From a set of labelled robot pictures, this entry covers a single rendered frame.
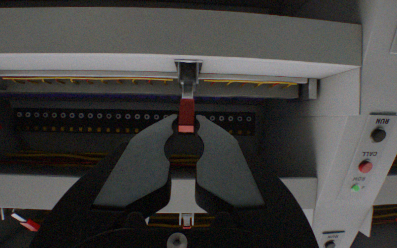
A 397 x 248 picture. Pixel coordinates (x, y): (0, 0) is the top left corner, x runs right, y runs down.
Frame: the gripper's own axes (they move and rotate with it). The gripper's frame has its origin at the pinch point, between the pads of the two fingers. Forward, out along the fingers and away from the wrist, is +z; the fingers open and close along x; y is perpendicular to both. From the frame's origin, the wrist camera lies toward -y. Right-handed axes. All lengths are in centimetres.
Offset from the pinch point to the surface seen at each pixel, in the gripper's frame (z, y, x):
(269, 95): 9.2, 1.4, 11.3
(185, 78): 7.2, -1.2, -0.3
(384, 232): 4, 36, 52
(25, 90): 9.9, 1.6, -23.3
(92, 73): 8.6, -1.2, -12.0
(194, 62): 5.2, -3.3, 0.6
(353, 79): 4.4, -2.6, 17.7
